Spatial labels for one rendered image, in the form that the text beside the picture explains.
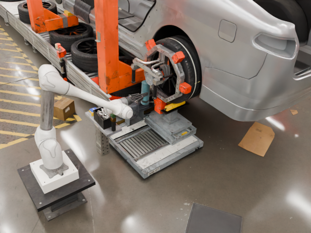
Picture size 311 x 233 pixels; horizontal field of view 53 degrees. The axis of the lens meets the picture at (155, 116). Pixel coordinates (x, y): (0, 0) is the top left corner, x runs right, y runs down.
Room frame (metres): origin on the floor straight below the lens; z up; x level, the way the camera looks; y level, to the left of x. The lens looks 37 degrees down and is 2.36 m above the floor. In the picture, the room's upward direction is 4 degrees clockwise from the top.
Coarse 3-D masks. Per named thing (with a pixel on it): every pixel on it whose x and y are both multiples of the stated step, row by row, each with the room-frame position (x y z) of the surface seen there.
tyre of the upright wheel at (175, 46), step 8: (160, 40) 2.86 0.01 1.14; (168, 40) 2.79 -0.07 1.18; (184, 40) 2.82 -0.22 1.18; (168, 48) 2.76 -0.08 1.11; (176, 48) 2.68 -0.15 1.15; (184, 48) 2.70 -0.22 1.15; (192, 48) 2.73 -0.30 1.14; (152, 56) 2.94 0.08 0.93; (192, 56) 2.66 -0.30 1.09; (184, 64) 2.58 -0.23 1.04; (192, 64) 2.59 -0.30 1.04; (184, 72) 2.57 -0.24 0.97; (192, 72) 2.55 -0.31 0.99; (200, 72) 2.62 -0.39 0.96; (192, 80) 2.53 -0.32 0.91; (200, 80) 2.60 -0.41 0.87; (192, 88) 2.54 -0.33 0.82; (200, 88) 2.62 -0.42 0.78; (168, 96) 2.71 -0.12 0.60; (184, 96) 2.54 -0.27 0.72; (192, 96) 2.60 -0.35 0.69
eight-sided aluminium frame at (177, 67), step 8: (152, 48) 2.81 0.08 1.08; (160, 48) 2.73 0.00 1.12; (144, 56) 2.90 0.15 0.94; (168, 56) 2.62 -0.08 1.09; (176, 64) 2.60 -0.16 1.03; (144, 72) 2.89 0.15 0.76; (176, 72) 2.54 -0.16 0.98; (152, 88) 2.78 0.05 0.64; (176, 88) 2.52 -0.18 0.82; (160, 96) 2.68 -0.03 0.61; (176, 96) 2.50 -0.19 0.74
